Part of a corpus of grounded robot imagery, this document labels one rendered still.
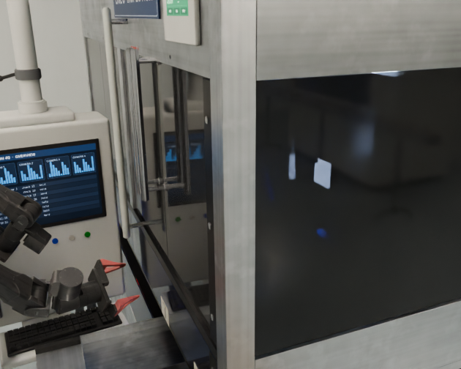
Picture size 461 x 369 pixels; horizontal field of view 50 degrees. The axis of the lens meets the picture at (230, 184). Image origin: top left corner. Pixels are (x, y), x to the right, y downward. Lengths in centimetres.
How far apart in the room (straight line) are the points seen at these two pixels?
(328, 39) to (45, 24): 557
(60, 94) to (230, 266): 558
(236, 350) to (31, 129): 111
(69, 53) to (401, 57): 558
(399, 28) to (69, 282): 89
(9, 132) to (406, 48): 130
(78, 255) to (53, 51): 457
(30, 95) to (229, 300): 115
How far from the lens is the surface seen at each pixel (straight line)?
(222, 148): 88
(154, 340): 174
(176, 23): 104
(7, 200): 157
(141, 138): 130
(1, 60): 637
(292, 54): 90
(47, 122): 185
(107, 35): 158
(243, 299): 102
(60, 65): 639
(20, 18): 186
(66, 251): 200
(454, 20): 112
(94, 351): 173
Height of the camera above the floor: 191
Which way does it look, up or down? 19 degrees down
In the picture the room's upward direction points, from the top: 1 degrees counter-clockwise
